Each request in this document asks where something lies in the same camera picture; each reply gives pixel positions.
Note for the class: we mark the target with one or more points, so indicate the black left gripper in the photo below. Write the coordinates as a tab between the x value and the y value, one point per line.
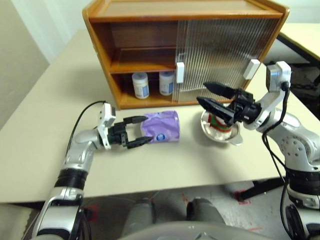
117	135

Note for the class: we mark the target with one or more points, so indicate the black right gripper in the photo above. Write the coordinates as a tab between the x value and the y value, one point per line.
247	110

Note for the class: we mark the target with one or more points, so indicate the purple tissue pack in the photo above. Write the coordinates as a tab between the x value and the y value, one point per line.
165	125

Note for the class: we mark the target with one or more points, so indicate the white plush snowman toy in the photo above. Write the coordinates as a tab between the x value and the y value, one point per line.
220	128

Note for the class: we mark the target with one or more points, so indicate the white jar with label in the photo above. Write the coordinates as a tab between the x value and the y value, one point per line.
166	83
140	86

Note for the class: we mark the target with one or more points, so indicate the ribbed clear sliding door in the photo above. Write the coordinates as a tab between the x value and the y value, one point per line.
181	37
271	35

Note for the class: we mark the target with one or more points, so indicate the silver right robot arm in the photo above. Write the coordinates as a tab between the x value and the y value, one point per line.
295	140

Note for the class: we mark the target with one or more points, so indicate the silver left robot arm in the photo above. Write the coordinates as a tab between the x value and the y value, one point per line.
75	155

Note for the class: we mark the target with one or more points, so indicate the wooden cabinet shelf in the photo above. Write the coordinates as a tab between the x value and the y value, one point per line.
142	67

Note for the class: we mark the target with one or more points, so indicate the wooden cabinet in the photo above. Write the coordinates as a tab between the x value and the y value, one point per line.
175	10

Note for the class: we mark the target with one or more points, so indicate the grey robot left leg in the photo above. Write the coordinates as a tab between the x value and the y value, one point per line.
138	215

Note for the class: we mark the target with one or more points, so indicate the grey robot leg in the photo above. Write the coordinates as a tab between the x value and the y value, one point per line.
138	215
205	210

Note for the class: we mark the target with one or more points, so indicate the black table foot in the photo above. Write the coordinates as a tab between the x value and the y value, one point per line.
89	214
262	187

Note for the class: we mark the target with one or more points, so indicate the grey robot right leg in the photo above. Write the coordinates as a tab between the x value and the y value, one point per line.
205	210

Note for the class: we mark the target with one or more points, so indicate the grey robot torso cover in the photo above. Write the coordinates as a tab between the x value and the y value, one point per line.
187	232

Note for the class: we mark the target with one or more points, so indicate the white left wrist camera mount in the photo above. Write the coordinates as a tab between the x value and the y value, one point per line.
106	117

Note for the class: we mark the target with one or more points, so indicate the beige table with black frame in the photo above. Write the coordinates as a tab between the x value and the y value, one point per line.
300	37

